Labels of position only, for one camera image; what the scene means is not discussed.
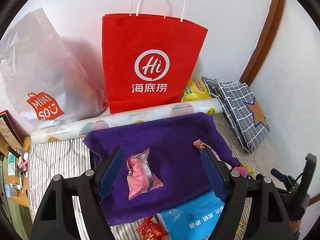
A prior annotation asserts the wooden desk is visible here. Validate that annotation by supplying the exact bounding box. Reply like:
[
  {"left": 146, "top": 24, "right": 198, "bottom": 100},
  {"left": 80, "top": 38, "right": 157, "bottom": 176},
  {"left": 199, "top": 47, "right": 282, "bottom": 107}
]
[{"left": 0, "top": 140, "right": 32, "bottom": 208}]

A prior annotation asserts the blue tissue pack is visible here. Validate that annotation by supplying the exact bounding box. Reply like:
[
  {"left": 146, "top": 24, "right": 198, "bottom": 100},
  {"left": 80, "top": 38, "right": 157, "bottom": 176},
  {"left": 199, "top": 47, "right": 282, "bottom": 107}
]
[{"left": 159, "top": 191, "right": 240, "bottom": 240}]

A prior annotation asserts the striped bed sheet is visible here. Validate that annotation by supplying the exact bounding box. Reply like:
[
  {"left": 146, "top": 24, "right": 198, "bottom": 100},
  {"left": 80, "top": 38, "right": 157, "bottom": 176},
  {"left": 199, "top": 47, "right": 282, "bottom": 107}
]
[{"left": 26, "top": 112, "right": 288, "bottom": 240}]

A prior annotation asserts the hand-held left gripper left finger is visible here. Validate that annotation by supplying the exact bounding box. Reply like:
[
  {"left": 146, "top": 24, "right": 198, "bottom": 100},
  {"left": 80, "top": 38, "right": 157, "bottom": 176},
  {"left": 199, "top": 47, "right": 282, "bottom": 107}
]
[{"left": 30, "top": 147, "right": 125, "bottom": 240}]

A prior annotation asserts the wooden door frame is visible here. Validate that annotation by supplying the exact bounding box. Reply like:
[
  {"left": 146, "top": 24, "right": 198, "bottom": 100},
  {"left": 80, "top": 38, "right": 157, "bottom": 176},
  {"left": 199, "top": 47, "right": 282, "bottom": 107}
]
[{"left": 239, "top": 0, "right": 287, "bottom": 83}]

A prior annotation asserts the red snack packet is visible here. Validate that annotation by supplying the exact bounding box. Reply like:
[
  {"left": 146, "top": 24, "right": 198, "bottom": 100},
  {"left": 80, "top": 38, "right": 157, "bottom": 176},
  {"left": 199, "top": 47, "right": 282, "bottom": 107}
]
[{"left": 136, "top": 216, "right": 168, "bottom": 240}]

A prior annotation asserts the white plastic bag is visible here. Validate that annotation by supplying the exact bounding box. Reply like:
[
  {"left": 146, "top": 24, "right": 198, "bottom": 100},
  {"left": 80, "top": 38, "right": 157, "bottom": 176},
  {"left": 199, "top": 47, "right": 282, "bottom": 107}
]
[{"left": 0, "top": 7, "right": 110, "bottom": 128}]

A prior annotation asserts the red paper bag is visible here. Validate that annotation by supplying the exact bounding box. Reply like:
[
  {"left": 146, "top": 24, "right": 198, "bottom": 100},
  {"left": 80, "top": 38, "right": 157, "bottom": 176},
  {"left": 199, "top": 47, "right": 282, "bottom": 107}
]
[{"left": 102, "top": 0, "right": 208, "bottom": 115}]

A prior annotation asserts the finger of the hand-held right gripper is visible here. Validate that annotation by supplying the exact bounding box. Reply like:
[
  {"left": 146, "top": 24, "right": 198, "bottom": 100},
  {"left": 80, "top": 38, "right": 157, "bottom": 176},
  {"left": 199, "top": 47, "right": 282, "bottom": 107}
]
[
  {"left": 296, "top": 153, "right": 317, "bottom": 220},
  {"left": 271, "top": 168, "right": 293, "bottom": 188}
]

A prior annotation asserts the printed paper roll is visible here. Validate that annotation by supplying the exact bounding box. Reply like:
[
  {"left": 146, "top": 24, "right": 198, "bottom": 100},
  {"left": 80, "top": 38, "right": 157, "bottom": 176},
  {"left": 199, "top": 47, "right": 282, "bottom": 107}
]
[{"left": 30, "top": 97, "right": 224, "bottom": 145}]

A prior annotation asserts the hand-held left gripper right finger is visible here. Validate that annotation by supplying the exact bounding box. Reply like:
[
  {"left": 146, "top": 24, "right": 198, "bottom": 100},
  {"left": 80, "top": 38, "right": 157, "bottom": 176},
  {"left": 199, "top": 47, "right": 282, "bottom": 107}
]
[{"left": 201, "top": 147, "right": 294, "bottom": 240}]

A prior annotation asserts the checked fabric bag with star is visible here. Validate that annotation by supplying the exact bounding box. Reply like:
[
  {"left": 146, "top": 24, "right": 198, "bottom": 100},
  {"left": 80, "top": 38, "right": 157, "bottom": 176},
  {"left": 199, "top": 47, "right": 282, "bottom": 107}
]
[{"left": 201, "top": 76, "right": 270, "bottom": 153}]

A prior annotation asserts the framed picture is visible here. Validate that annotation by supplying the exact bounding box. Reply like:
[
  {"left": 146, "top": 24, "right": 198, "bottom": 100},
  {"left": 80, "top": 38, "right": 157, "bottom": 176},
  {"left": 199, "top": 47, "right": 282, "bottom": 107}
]
[{"left": 0, "top": 110, "right": 32, "bottom": 155}]

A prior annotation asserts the pink yellow snack packet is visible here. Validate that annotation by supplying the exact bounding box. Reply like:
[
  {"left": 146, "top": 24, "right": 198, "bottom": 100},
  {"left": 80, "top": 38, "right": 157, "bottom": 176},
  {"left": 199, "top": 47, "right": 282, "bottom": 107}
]
[{"left": 234, "top": 166, "right": 254, "bottom": 180}]

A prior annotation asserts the purple cloth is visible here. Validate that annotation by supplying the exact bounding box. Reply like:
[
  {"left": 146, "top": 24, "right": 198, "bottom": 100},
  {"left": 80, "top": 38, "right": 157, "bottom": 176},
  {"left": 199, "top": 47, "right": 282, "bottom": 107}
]
[{"left": 83, "top": 112, "right": 240, "bottom": 227}]

